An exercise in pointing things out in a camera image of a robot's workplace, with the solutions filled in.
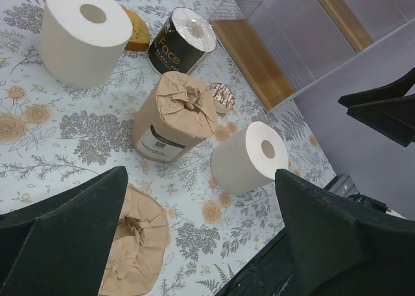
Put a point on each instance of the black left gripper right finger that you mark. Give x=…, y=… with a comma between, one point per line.
x=341, y=247

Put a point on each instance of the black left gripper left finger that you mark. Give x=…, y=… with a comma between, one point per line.
x=60, y=246

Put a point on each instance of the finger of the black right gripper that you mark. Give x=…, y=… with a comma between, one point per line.
x=394, y=118
x=395, y=89

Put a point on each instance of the small white paper towel roll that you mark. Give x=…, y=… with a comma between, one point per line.
x=249, y=159

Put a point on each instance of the large white paper towel roll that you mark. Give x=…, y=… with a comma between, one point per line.
x=81, y=41

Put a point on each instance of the black Face roll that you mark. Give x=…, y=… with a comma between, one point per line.
x=183, y=41

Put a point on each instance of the slice of brown bread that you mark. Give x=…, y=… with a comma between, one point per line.
x=140, y=38

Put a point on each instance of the white wire wooden shelf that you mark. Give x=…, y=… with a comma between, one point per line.
x=284, y=46

